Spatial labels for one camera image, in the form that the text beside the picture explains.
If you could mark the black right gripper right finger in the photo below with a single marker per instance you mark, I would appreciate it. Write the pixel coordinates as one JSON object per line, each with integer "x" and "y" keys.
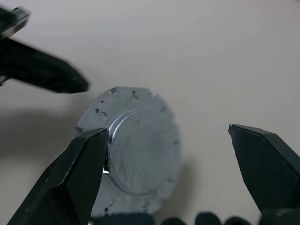
{"x": 269, "y": 168}

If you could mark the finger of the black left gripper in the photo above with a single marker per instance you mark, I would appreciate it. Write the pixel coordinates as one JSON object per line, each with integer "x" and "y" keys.
{"x": 12, "y": 22}
{"x": 42, "y": 70}

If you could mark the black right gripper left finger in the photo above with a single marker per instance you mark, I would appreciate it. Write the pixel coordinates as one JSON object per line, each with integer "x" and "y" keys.
{"x": 70, "y": 182}

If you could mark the grey motor cover with circuit board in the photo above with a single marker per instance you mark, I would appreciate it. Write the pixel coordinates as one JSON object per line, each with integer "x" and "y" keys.
{"x": 145, "y": 145}

